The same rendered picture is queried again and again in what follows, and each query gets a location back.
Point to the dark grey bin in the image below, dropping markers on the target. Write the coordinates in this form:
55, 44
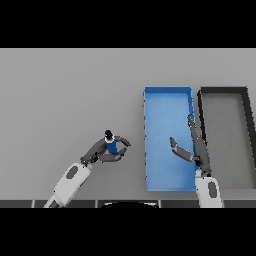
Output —
226, 140

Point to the blue bin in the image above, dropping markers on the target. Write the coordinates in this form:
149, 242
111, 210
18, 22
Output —
168, 140

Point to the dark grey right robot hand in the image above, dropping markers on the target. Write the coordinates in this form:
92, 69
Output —
201, 153

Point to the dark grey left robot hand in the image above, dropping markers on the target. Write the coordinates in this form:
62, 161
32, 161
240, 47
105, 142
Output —
95, 150

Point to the blue pipe with dark end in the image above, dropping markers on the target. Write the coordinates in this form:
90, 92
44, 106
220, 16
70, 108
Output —
111, 143

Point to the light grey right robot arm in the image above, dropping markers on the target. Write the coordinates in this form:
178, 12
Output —
209, 190

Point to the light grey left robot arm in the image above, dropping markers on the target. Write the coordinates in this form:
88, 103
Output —
68, 184

